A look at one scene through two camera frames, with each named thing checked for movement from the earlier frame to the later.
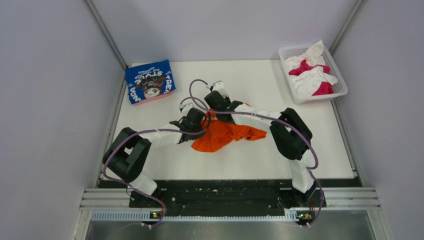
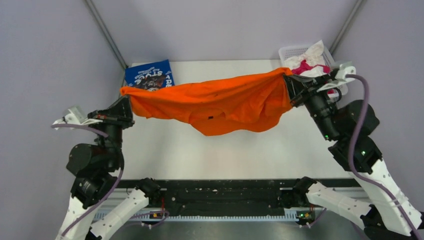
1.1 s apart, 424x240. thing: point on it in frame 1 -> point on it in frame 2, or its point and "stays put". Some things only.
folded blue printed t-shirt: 149,80 stays put
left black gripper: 196,136 -> 120,112
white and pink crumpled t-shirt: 309,74 stays put
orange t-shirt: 220,134 -> 218,106
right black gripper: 228,99 -> 301,89
